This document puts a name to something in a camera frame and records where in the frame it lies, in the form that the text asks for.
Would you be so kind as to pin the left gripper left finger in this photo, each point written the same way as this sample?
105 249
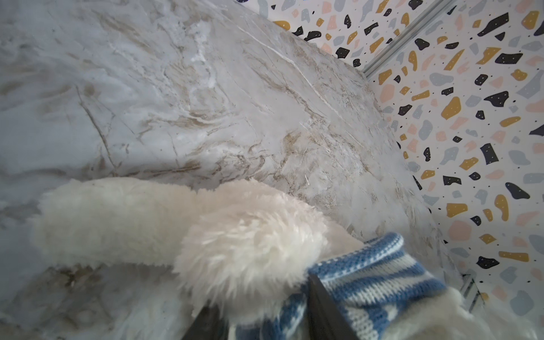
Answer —
208 325

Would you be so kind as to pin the blue white striped knit sweater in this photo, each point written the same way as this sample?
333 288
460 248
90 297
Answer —
370 287

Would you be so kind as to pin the white fluffy teddy bear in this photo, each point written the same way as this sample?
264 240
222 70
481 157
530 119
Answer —
210 237

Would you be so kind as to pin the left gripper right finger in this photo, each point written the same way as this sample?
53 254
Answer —
324 318

